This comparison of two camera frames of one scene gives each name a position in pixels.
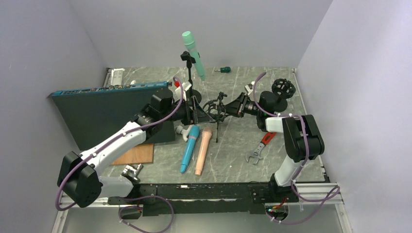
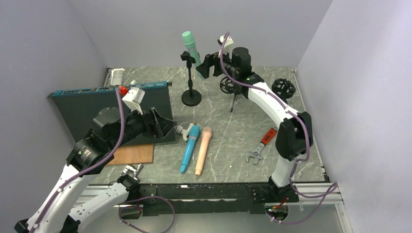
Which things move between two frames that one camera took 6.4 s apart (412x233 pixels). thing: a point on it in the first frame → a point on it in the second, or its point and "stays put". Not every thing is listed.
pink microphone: [206, 134] stays put
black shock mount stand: [282, 90] stays put
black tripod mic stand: [216, 109] → [228, 86]
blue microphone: [194, 132] stays put
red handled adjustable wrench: [256, 153] stays put
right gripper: [236, 108] → [211, 60]
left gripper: [196, 116] → [149, 120]
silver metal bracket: [113, 76] stays put
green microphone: [190, 44] stays put
